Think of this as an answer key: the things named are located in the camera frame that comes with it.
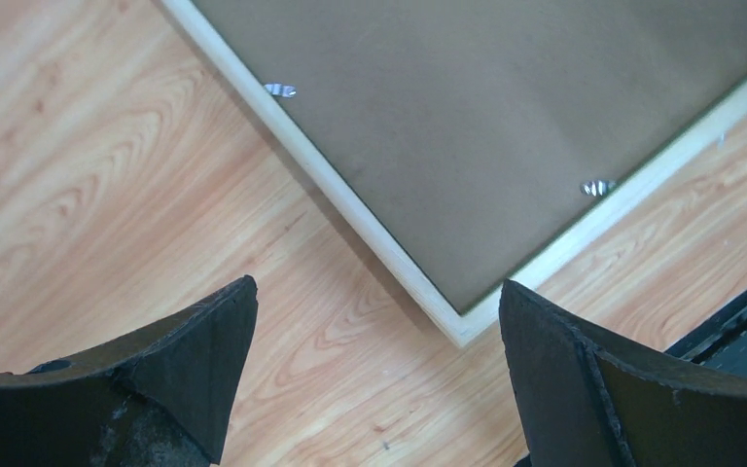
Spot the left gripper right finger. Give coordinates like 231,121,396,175
498,280,747,466

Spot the brown frame backing board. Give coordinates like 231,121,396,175
197,0,747,311

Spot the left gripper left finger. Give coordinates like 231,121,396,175
0,276,258,466

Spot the wooden picture frame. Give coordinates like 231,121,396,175
163,1,747,348

